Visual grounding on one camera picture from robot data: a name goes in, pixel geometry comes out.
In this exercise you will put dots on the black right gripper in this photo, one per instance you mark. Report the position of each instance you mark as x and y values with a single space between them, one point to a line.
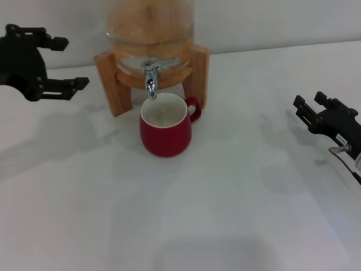
338 124

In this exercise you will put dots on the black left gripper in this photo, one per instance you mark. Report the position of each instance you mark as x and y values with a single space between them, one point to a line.
19 65

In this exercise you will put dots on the red cup white inside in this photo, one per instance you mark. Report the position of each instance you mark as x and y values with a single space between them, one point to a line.
166 141

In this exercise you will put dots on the chrome faucet tap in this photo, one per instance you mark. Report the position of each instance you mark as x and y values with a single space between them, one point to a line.
150 82

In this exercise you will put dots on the glass beverage dispenser jar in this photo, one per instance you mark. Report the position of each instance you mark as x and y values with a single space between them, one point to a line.
149 25

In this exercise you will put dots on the wooden dispenser stand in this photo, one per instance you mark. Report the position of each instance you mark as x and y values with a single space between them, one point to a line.
198 73

